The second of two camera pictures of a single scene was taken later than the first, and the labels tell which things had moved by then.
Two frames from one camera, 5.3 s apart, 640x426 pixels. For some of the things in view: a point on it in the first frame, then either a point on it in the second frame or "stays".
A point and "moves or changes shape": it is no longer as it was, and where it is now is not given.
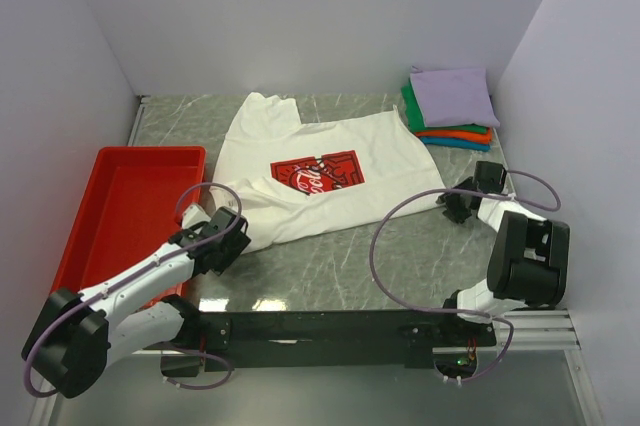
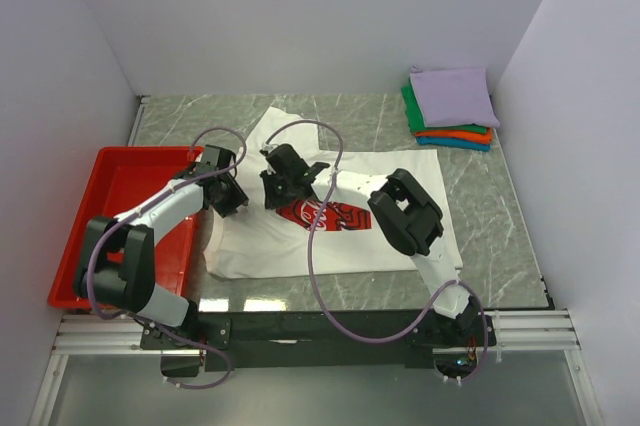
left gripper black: [236, 247] to [238, 198]
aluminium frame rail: [532, 330] stays
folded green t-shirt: [416, 123] stays
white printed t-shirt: [292, 179] moves or changes shape
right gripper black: [454, 212] to [272, 200]
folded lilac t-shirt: [455, 97] stays
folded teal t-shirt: [464, 144] stays
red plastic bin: [129, 206] stays
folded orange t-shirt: [464, 136] stays
